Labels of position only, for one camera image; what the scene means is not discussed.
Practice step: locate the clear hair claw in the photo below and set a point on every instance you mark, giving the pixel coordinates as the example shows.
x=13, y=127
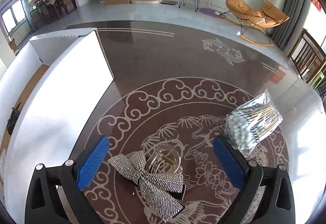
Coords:
x=152, y=160

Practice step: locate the orange lounge rocking chair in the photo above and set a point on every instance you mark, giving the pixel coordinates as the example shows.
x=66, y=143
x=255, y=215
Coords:
x=244, y=10

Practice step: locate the white cardboard box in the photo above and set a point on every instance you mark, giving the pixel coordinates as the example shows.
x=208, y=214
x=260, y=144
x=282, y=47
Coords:
x=63, y=86

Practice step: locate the grey curtain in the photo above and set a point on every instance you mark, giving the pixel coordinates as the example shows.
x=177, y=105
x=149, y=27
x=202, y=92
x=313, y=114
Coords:
x=293, y=10

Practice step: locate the beige round pet bed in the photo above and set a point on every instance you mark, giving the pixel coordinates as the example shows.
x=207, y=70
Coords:
x=146, y=1

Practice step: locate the purple floor mat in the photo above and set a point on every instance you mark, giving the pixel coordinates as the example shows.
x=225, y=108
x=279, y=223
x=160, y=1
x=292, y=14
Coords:
x=208, y=12

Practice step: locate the dark wooden slatted chair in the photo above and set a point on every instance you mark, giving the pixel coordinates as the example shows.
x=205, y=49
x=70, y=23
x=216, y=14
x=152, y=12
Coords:
x=308, y=58

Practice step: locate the red wall decoration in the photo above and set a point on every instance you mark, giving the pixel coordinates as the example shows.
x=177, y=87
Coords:
x=316, y=2

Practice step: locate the dark object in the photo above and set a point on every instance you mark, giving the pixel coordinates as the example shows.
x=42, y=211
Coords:
x=12, y=119

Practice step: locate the dark flat floor scale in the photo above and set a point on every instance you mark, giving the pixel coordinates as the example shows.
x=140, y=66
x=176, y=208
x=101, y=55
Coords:
x=168, y=2

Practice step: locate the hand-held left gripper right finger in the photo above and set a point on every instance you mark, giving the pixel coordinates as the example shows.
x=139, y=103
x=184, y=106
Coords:
x=229, y=163

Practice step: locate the wooden dining chair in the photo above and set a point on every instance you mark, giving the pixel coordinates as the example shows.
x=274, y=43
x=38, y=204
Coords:
x=68, y=1

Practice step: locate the pack of cotton swabs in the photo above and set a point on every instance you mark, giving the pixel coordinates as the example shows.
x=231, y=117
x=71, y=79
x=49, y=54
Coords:
x=249, y=122

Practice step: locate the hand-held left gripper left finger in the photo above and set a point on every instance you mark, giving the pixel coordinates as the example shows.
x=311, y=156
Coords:
x=93, y=163

